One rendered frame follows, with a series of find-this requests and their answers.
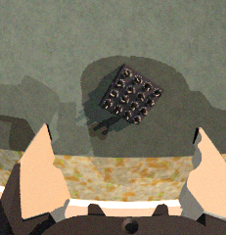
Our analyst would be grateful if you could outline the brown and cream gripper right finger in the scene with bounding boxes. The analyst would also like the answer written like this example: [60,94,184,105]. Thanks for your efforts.
[178,127,226,235]

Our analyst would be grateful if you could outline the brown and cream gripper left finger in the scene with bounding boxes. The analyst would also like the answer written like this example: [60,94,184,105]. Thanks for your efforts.
[0,123,70,235]

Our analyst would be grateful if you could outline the dark grey knob box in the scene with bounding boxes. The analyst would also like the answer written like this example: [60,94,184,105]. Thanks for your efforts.
[100,63,165,125]

